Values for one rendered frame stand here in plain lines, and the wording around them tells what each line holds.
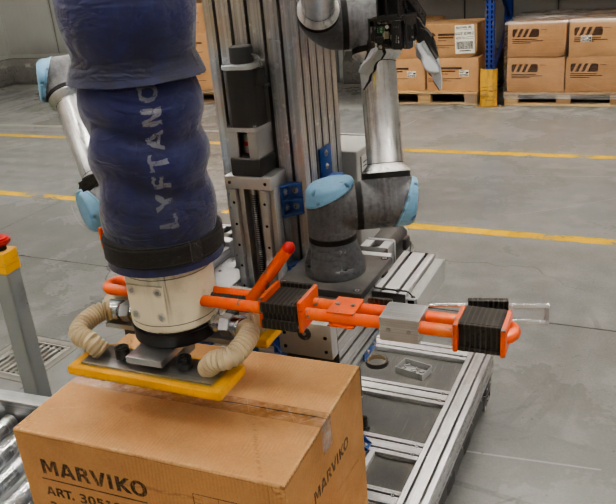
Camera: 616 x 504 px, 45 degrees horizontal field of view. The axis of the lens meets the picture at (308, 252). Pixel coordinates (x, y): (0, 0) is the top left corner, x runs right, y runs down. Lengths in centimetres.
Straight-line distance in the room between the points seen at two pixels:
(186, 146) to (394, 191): 60
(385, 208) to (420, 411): 118
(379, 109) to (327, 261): 37
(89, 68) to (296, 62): 72
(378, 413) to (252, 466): 141
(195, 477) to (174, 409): 20
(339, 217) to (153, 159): 59
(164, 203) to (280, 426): 48
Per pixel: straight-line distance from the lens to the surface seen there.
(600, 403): 324
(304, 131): 191
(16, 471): 223
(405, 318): 125
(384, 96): 175
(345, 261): 177
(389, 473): 248
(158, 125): 127
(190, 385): 137
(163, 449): 145
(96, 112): 129
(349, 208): 172
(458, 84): 852
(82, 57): 128
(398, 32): 134
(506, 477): 281
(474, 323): 122
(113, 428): 154
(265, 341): 148
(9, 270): 244
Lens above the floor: 179
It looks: 23 degrees down
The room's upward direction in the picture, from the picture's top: 5 degrees counter-clockwise
